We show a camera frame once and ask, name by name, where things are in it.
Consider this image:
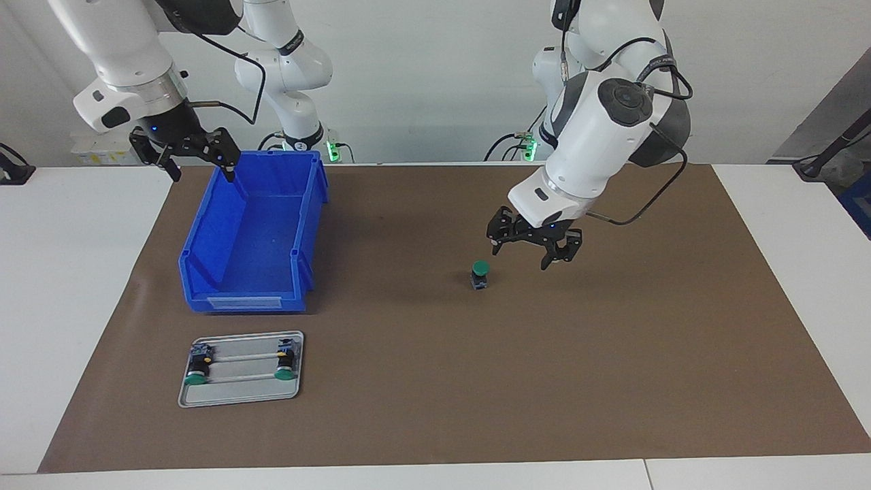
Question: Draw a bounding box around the silver metal tray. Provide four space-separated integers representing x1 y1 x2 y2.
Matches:
178 331 305 408

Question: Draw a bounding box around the green push button black base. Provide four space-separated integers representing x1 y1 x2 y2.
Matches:
274 342 298 380

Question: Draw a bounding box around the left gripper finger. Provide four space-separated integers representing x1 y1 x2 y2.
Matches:
486 206 519 257
540 229 584 272

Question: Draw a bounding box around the blue crate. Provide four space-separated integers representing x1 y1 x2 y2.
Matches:
838 174 871 239

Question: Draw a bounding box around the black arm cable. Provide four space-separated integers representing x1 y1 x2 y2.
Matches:
184 27 267 127
558 0 693 227

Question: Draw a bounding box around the black stand pole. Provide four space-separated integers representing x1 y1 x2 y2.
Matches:
793 108 871 182

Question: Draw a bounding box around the black clamp stand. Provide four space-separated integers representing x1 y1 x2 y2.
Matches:
0 143 36 186

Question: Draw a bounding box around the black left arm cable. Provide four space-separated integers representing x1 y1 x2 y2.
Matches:
558 0 693 227

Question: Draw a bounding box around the blue plastic storage bin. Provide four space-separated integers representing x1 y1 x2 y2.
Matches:
178 150 330 314

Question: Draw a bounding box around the green push button clear base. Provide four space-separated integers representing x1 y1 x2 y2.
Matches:
184 344 214 387

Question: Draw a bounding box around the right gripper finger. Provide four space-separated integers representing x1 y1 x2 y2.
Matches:
129 129 183 184
203 128 241 184

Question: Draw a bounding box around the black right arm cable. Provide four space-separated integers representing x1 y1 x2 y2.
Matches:
184 27 267 127

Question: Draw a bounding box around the brown table mat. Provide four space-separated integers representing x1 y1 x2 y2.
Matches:
37 162 871 474

